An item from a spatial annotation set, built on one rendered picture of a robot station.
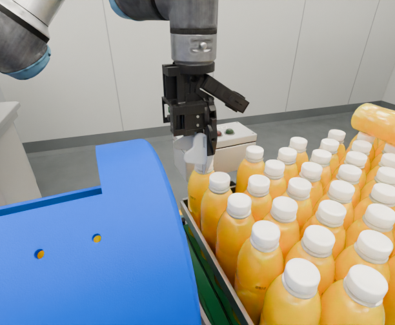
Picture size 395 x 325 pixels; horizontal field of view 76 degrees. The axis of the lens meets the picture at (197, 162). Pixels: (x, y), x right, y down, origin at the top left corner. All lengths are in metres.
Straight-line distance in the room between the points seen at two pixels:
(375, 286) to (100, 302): 0.29
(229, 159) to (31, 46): 0.54
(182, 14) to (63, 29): 2.64
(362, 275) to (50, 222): 0.33
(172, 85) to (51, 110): 2.80
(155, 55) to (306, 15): 1.92
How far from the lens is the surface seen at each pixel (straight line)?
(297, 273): 0.34
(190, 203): 0.57
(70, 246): 0.24
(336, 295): 0.39
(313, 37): 3.95
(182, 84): 0.44
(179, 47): 0.42
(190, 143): 0.53
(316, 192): 0.56
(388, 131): 0.71
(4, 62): 0.74
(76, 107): 3.15
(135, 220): 0.24
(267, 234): 0.38
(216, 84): 0.46
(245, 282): 0.42
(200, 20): 0.42
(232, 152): 0.66
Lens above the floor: 1.36
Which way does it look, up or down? 30 degrees down
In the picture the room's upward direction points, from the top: straight up
